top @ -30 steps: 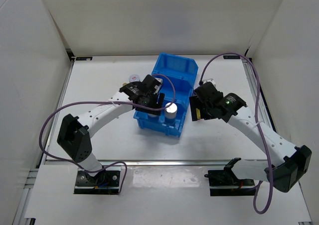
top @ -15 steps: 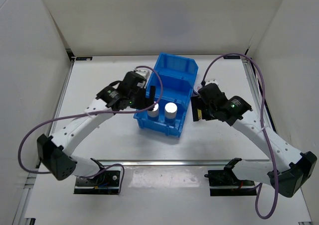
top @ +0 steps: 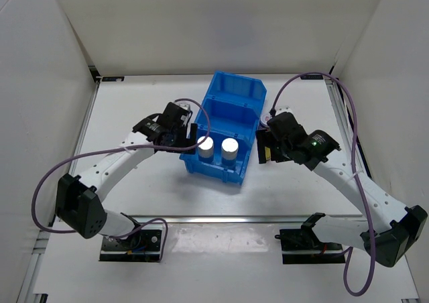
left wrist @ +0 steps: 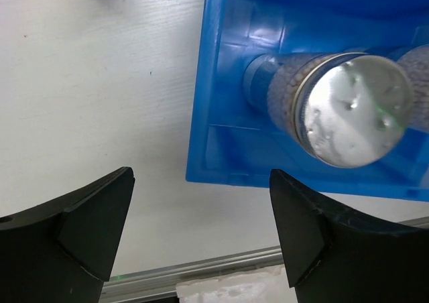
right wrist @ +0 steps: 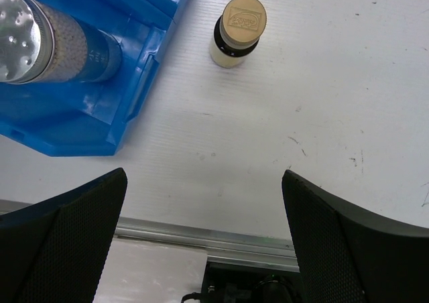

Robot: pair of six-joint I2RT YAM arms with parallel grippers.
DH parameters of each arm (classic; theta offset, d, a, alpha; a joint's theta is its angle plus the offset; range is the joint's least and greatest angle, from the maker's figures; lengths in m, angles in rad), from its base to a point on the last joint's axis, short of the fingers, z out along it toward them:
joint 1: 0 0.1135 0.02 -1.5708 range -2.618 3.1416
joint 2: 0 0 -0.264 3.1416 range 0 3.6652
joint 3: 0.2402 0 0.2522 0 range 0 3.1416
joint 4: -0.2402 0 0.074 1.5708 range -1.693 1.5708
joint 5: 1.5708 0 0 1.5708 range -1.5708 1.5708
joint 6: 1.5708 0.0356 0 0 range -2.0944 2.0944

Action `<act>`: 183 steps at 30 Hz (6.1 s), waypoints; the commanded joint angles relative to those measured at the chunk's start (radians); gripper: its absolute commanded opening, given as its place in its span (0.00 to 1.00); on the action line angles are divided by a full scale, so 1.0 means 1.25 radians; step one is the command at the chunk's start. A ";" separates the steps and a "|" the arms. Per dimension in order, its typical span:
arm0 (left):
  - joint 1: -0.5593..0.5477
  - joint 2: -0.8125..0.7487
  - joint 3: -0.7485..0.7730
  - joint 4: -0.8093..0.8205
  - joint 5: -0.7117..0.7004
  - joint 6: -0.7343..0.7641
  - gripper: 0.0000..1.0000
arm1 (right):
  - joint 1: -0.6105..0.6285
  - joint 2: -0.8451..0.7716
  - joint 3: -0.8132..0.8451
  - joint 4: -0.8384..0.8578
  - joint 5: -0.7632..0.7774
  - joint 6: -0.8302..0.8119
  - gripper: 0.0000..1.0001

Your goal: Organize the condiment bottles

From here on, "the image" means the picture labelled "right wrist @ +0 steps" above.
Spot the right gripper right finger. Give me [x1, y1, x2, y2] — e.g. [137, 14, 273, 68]
[282, 170, 428, 302]

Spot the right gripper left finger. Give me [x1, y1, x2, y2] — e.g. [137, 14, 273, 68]
[1, 168, 127, 302]

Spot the silver-cap shaker bottle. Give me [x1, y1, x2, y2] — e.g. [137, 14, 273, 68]
[1, 0, 122, 84]

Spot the gold-cap yellow bottle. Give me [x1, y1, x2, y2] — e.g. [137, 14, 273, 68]
[209, 0, 267, 68]

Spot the blue three-compartment plastic bin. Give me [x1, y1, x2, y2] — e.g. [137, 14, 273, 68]
[1, 0, 188, 156]

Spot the aluminium front rail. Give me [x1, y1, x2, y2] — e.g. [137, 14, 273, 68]
[0, 198, 299, 273]

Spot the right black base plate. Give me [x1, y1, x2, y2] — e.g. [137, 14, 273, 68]
[181, 262, 307, 302]

